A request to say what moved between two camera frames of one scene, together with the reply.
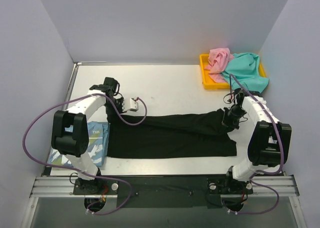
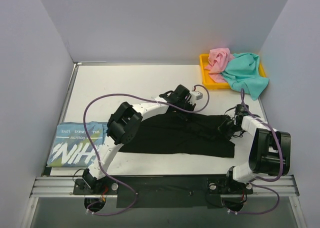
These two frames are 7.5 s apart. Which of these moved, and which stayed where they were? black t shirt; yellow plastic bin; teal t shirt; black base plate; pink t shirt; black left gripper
Moved: black t shirt; black left gripper
Stayed: pink t shirt; teal t shirt; yellow plastic bin; black base plate
